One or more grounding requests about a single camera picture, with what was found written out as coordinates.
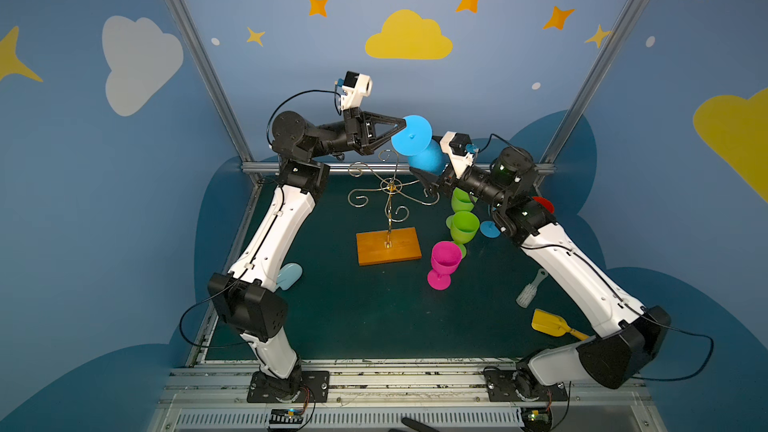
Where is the wooden rack base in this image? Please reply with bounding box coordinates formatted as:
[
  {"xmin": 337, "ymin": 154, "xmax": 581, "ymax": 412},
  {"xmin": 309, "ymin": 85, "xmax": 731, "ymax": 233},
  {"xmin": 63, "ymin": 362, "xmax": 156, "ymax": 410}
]
[{"xmin": 356, "ymin": 227, "xmax": 422, "ymax": 266}]

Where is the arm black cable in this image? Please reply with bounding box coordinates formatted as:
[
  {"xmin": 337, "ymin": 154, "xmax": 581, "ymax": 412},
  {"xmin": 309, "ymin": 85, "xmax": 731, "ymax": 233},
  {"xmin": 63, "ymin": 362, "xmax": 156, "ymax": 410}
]
[
  {"xmin": 265, "ymin": 88, "xmax": 344, "ymax": 145},
  {"xmin": 521, "ymin": 244, "xmax": 715, "ymax": 383}
]

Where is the gold wire glass rack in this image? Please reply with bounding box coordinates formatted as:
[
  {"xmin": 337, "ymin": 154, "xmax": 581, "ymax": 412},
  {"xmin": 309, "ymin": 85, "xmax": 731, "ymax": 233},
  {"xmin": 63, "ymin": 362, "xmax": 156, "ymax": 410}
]
[{"xmin": 347, "ymin": 149, "xmax": 439, "ymax": 231}]

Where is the red wine glass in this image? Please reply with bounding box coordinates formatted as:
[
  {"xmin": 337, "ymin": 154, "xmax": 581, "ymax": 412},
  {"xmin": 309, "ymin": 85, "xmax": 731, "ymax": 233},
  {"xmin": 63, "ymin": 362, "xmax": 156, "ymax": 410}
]
[{"xmin": 533, "ymin": 196, "xmax": 555, "ymax": 214}]

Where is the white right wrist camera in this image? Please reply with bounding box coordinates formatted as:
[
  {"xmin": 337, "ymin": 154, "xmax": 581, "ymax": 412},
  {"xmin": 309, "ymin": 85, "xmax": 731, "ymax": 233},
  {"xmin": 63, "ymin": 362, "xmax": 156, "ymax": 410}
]
[{"xmin": 439, "ymin": 132, "xmax": 478, "ymax": 179}]

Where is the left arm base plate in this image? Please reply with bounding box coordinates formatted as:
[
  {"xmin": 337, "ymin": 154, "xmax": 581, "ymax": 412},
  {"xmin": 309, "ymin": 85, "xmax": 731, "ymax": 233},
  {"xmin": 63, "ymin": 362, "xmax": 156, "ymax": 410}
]
[{"xmin": 246, "ymin": 371, "xmax": 330, "ymax": 403}]

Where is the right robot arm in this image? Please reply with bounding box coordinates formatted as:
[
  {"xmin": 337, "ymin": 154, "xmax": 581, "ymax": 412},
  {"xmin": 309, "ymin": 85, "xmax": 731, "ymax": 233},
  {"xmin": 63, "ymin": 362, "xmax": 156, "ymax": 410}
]
[{"xmin": 411, "ymin": 145, "xmax": 671, "ymax": 396}]

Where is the light green wine glass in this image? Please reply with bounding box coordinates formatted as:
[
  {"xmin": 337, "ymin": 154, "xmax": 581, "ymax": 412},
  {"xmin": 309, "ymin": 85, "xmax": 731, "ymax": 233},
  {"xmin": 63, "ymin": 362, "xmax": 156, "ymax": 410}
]
[{"xmin": 445, "ymin": 189, "xmax": 480, "ymax": 231}]

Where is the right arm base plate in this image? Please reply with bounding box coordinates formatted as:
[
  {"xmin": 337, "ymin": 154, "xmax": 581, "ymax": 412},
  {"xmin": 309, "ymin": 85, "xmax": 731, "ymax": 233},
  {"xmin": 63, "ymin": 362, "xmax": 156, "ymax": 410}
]
[{"xmin": 482, "ymin": 366, "xmax": 569, "ymax": 403}]

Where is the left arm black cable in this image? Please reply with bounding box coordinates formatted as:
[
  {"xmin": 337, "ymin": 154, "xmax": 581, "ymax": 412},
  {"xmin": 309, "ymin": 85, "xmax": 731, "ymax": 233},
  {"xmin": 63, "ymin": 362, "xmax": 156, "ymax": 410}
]
[{"xmin": 265, "ymin": 88, "xmax": 344, "ymax": 145}]

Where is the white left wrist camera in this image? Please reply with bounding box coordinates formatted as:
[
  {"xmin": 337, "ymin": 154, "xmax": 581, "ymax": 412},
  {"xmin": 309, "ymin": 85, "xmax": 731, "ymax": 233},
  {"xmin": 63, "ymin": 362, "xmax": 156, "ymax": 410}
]
[{"xmin": 335, "ymin": 71, "xmax": 373, "ymax": 112}]

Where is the blue wine glass front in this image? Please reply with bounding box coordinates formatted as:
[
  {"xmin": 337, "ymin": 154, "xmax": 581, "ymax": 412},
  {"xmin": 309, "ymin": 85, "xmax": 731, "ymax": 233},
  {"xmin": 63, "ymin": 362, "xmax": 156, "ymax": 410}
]
[{"xmin": 479, "ymin": 220, "xmax": 501, "ymax": 239}]

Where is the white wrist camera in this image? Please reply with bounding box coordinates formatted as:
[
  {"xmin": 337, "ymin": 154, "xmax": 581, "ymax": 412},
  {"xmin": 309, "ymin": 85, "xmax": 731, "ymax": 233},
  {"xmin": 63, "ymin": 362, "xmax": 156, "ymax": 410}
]
[
  {"xmin": 335, "ymin": 71, "xmax": 373, "ymax": 112},
  {"xmin": 439, "ymin": 132, "xmax": 478, "ymax": 179}
]

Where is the light blue spatula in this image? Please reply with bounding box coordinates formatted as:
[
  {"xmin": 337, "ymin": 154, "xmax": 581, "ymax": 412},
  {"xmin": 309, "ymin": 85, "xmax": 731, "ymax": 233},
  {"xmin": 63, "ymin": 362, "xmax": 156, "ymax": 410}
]
[{"xmin": 276, "ymin": 263, "xmax": 303, "ymax": 291}]

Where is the aluminium frame rail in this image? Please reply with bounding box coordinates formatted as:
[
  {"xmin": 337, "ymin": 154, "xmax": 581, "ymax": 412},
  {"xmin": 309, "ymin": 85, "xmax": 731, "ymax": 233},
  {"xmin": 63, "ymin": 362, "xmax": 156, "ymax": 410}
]
[{"xmin": 239, "ymin": 160, "xmax": 556, "ymax": 176}]

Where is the blue wine glass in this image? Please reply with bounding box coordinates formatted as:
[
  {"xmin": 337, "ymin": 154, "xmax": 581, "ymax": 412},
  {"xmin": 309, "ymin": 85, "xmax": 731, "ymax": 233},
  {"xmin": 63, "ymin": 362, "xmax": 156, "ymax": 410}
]
[
  {"xmin": 391, "ymin": 115, "xmax": 446, "ymax": 175},
  {"xmin": 479, "ymin": 220, "xmax": 501, "ymax": 239}
]

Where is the magenta wine glass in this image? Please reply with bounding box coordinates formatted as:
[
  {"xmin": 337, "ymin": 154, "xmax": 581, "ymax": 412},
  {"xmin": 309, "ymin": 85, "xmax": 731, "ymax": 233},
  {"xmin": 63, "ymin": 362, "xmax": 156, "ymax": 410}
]
[{"xmin": 427, "ymin": 241, "xmax": 463, "ymax": 291}]

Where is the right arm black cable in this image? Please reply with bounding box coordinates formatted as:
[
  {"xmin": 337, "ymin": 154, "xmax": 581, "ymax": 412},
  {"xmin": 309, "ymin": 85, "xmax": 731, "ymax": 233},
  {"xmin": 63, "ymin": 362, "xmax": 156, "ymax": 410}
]
[{"xmin": 521, "ymin": 244, "xmax": 715, "ymax": 383}]

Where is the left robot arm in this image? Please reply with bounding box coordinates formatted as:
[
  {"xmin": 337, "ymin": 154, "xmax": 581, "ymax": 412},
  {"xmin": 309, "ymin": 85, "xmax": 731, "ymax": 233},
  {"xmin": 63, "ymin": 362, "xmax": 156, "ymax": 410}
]
[{"xmin": 207, "ymin": 107, "xmax": 406, "ymax": 401}]

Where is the yellow plastic piece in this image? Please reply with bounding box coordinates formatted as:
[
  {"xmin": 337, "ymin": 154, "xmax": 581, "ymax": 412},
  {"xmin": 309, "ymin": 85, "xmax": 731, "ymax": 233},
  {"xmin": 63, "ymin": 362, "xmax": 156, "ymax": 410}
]
[{"xmin": 531, "ymin": 309, "xmax": 589, "ymax": 341}]

